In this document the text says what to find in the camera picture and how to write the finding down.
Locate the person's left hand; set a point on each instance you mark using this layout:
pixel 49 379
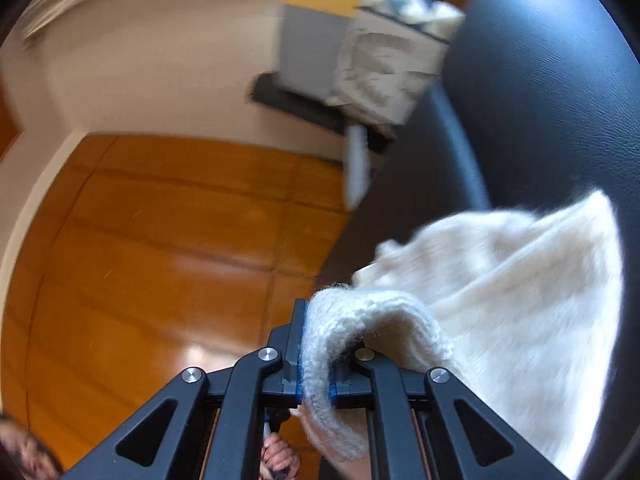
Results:
pixel 280 460

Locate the dark rolled mat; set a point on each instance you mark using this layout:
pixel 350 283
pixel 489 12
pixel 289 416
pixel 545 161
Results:
pixel 300 105

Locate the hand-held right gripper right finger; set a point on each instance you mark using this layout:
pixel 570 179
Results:
pixel 347 392

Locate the black massage table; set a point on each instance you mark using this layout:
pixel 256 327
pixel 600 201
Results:
pixel 540 85

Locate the cream knit sweater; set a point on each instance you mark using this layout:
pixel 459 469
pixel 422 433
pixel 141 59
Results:
pixel 500 285

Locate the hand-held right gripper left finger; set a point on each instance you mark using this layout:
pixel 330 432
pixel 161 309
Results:
pixel 300 340

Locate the person's dark patterned clothing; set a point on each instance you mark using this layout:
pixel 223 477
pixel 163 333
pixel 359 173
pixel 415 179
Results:
pixel 25 450

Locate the tiger print cushion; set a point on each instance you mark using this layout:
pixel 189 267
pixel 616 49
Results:
pixel 385 60

